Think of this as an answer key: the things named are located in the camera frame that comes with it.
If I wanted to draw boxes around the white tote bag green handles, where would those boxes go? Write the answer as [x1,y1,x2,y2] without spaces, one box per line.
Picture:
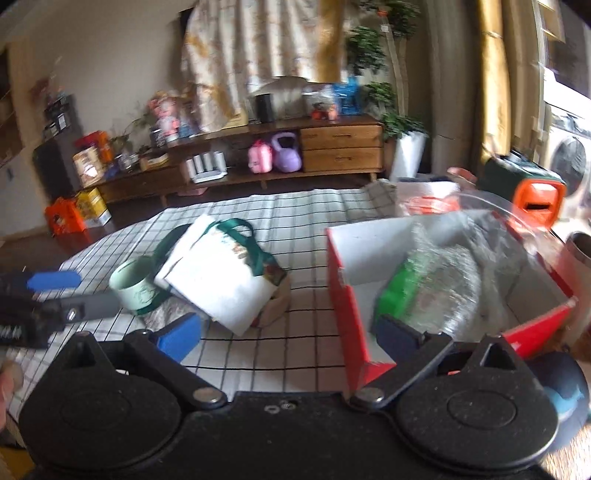
[155,214,290,336]

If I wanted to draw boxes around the red cardboard box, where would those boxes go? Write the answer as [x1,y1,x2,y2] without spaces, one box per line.
[327,209,576,390]

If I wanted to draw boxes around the clear plastic bag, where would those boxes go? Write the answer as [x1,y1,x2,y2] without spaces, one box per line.
[401,193,540,341]

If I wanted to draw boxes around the green sponge block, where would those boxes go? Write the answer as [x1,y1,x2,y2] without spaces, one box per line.
[374,258,422,324]

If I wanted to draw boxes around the mint green mug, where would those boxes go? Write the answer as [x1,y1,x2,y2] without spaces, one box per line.
[108,256,171,316]

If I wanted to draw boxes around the orange gift bag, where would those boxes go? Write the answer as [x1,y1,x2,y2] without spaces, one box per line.
[44,198,87,236]

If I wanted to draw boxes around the yellow carton box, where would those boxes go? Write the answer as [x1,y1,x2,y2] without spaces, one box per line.
[75,188,111,228]

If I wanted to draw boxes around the checkered tablecloth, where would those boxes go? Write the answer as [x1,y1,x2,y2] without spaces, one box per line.
[4,178,403,421]

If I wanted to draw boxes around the black mini fridge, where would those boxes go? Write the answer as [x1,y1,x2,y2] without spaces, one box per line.
[33,132,82,203]

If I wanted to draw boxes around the steel thermos cup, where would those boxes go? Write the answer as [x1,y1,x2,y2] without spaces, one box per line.
[555,232,591,349]

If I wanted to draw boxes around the white wifi router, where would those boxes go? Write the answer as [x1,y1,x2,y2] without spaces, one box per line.
[184,151,228,184]

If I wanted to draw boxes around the potted green tree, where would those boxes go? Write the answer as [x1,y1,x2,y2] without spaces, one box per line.
[346,1,428,181]

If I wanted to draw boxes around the wooden tv cabinet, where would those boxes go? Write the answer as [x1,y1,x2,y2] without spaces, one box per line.
[96,115,385,206]

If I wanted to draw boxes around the pink doll figure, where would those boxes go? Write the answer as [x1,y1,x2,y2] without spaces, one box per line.
[148,91,180,143]

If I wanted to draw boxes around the purple kettlebell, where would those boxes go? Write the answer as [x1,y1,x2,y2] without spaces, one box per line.
[271,132,303,173]

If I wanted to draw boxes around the washing machine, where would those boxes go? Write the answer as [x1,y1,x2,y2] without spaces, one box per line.
[541,80,590,221]

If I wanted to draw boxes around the black cylinder speaker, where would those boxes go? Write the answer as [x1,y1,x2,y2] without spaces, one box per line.
[254,93,276,124]

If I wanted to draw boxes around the yellow curtain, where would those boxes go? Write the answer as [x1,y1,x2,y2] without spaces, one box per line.
[476,0,512,171]

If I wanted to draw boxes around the floral cloth covered tv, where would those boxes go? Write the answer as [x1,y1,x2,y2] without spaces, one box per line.
[182,1,346,133]

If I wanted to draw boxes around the white standing air conditioner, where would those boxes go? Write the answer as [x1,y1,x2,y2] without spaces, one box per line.
[423,0,480,175]

